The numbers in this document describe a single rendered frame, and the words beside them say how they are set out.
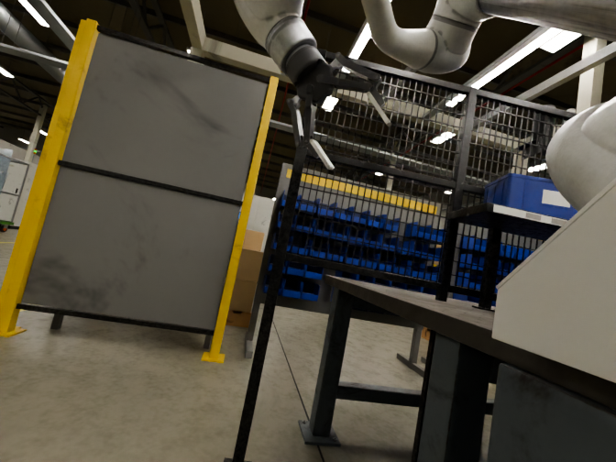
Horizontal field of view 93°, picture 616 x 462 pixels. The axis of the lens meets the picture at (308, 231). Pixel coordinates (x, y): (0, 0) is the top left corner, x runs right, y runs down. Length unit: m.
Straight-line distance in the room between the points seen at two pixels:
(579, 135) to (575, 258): 0.28
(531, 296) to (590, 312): 0.06
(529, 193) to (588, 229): 0.80
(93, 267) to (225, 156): 1.09
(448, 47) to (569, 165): 0.53
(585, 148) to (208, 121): 2.03
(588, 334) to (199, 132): 2.15
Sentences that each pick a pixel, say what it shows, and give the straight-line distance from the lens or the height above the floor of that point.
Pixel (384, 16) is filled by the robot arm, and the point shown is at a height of 1.32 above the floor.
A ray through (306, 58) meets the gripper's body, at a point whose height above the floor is 1.12.
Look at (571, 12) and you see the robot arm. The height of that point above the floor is 1.25.
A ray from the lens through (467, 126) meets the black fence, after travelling 1.36.
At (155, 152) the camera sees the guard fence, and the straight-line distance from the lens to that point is 2.25.
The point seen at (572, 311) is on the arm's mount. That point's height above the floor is 0.75.
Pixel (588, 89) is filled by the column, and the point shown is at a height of 5.91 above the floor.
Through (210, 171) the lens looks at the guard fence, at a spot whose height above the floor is 1.22.
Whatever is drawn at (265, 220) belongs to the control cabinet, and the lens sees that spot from 6.91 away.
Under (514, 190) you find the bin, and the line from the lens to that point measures 1.18.
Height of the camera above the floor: 0.75
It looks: 6 degrees up
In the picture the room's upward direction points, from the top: 11 degrees clockwise
